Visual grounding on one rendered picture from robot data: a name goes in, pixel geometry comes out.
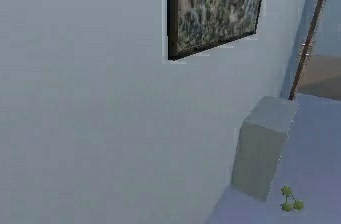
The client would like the pale grey box cabinet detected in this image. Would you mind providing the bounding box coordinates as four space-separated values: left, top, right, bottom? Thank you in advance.
230 95 299 203

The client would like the green ball cluster toy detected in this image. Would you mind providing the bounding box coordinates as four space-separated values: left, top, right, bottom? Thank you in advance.
279 185 306 213

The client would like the brown room door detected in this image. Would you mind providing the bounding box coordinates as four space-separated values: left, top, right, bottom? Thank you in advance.
288 0 326 102

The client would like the black framed wall picture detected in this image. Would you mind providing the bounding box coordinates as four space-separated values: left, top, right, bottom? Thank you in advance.
166 0 263 62

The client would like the silver door handle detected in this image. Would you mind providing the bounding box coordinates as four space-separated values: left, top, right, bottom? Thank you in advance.
300 41 310 57

